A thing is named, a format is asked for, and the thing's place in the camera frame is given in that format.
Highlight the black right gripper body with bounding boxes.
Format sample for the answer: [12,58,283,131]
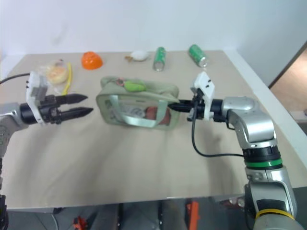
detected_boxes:
[188,88,207,121]

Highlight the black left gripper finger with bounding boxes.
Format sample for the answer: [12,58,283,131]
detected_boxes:
[60,107,94,119]
[56,93,88,105]

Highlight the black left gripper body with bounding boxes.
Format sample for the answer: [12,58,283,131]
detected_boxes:
[39,94,64,126]

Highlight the green clear zip pouch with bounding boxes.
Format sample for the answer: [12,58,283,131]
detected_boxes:
[95,76,181,131]

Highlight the red item inside pouch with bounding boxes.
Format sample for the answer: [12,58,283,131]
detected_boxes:
[145,106,171,126]

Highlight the yellow plastic strip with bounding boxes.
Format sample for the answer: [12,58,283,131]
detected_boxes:
[61,62,73,95]

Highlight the bagged round bread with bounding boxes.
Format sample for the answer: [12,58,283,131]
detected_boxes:
[35,58,70,85]

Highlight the orange plastic bowl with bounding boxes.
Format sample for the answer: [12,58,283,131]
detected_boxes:
[81,51,105,70]

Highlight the green drink can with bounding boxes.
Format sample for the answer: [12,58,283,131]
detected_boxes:
[188,44,208,68]
[153,46,167,72]

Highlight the white round object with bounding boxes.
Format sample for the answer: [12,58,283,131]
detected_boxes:
[131,50,150,62]

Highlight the beige tablecloth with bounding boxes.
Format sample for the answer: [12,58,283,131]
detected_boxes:
[0,49,306,209]

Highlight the orange clamp under table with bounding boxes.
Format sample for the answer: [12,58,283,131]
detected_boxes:
[185,201,200,227]
[72,215,87,230]

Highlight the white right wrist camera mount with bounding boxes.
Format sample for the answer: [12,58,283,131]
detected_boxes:
[190,71,216,120]

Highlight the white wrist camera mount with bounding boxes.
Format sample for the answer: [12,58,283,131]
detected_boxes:
[25,70,50,125]
[190,71,216,120]

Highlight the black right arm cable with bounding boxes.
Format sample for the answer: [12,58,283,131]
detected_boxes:
[191,100,246,159]

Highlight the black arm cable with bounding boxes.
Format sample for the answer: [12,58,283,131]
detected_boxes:
[191,100,246,159]
[0,73,32,85]

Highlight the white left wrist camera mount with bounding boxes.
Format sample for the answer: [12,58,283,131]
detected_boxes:
[25,70,50,125]

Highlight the green plush keychain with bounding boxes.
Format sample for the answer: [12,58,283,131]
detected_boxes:
[116,78,146,92]

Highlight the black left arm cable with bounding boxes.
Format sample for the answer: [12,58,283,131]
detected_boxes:
[0,73,32,85]

